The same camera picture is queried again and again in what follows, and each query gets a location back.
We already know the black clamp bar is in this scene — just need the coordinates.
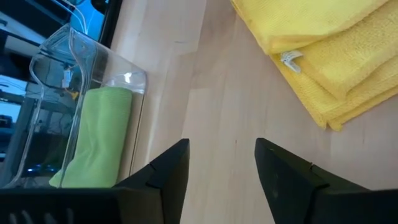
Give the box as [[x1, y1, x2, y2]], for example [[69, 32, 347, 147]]
[[0, 0, 71, 41]]

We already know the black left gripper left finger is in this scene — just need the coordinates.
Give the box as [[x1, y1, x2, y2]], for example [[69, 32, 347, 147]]
[[113, 138, 190, 224]]

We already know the bright green microfiber towel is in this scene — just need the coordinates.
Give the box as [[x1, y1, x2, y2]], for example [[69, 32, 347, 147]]
[[49, 86, 134, 189]]

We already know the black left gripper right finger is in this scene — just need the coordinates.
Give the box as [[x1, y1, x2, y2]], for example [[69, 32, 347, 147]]
[[254, 138, 371, 224]]

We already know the yellow microfiber towel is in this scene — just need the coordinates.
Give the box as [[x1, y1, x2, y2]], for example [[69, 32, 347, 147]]
[[230, 0, 398, 132]]

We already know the clear plastic bin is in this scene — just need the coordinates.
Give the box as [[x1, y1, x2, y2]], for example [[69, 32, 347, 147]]
[[2, 23, 147, 190]]

